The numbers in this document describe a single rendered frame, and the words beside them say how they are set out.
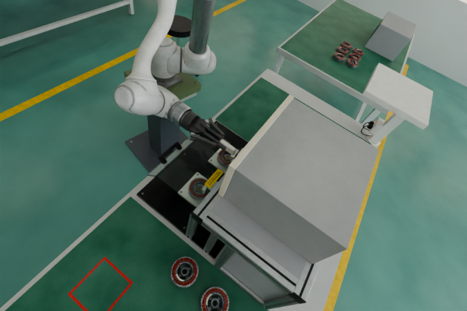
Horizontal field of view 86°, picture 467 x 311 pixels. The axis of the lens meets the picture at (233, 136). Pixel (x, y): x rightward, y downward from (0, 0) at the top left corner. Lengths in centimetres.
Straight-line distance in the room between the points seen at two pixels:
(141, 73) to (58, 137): 173
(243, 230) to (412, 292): 198
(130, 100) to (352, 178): 75
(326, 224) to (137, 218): 84
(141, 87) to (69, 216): 147
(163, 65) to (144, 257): 102
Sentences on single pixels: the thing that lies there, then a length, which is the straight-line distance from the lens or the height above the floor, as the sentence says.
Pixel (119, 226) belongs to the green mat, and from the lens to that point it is 127.
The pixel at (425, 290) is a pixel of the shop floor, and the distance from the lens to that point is 279.
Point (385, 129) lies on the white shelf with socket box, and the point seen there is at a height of 89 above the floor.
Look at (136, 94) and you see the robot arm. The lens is 85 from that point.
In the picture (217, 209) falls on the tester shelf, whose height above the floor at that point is 111.
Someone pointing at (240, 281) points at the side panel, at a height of 78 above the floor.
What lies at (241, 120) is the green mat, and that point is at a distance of 164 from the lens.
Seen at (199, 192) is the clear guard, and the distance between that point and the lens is 97.
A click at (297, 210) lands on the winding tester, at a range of 75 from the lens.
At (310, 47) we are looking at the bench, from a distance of 266.
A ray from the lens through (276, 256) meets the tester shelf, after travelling 91.
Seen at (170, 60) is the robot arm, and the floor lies 100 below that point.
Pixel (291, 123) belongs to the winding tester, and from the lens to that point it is 93.
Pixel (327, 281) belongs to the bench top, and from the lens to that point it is 140.
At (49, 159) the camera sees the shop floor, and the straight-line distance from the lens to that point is 246.
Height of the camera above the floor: 194
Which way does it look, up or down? 51 degrees down
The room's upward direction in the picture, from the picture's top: 20 degrees clockwise
